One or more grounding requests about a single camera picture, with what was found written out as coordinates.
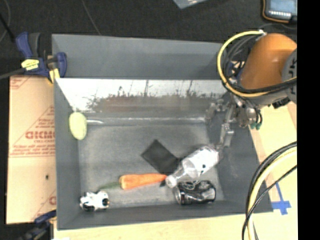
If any grey metal bin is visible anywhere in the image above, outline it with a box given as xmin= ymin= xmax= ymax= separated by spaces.
xmin=51 ymin=33 xmax=274 ymax=230

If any orange toy carrot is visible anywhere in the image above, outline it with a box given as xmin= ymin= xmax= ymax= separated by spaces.
xmin=98 ymin=173 xmax=168 ymax=191

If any crushed dark metal can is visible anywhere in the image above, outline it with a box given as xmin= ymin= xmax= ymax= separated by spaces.
xmin=174 ymin=179 xmax=217 ymax=206

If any black and white toy cow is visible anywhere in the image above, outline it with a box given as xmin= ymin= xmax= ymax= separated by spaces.
xmin=79 ymin=190 xmax=111 ymax=213

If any black cylinder on white bracket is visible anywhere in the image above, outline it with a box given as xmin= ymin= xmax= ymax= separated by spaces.
xmin=271 ymin=97 xmax=290 ymax=110

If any brown cardboard board red print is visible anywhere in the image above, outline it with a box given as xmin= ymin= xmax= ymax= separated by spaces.
xmin=5 ymin=74 xmax=57 ymax=225

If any clear plastic bottle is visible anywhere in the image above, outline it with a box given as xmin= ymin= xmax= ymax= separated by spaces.
xmin=165 ymin=145 xmax=221 ymax=189

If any dark green flat block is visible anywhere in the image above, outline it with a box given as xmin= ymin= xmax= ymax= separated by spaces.
xmin=140 ymin=139 xmax=180 ymax=174

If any pale yellow-green oval fruit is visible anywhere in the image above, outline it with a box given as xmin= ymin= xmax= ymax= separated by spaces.
xmin=68 ymin=111 xmax=88 ymax=141

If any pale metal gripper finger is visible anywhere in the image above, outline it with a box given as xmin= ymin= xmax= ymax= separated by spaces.
xmin=215 ymin=122 xmax=235 ymax=152
xmin=204 ymin=99 xmax=229 ymax=123

